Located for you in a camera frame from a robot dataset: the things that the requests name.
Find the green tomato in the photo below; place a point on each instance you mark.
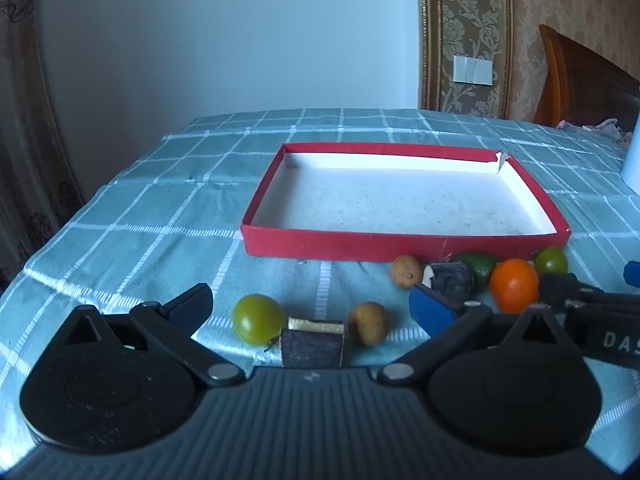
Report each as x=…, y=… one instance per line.
x=258, y=319
x=551, y=260

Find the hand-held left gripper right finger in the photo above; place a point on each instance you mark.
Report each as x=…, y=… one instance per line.
x=430, y=310

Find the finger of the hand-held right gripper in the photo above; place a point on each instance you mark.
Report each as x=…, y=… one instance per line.
x=633, y=274
x=557, y=287

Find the red cardboard box tray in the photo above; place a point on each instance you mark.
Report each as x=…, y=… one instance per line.
x=400, y=210

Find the brown longan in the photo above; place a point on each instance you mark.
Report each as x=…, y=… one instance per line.
x=406, y=271
x=369, y=322

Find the wooden bed headboard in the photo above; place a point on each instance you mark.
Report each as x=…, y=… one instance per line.
x=585, y=85

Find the white electric kettle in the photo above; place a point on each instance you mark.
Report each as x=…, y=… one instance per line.
x=632, y=160

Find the white wall light switch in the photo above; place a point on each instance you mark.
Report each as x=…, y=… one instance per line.
x=472, y=69

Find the gold framed wallpaper panel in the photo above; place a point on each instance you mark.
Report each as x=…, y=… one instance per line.
x=470, y=20

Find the green cucumber piece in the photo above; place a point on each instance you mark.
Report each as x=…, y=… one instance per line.
x=482, y=267

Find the small orange mandarin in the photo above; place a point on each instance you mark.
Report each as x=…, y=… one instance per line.
x=515, y=284

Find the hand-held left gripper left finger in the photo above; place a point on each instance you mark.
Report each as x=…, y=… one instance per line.
x=192, y=307

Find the teal checked tablecloth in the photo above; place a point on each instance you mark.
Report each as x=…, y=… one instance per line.
x=150, y=210

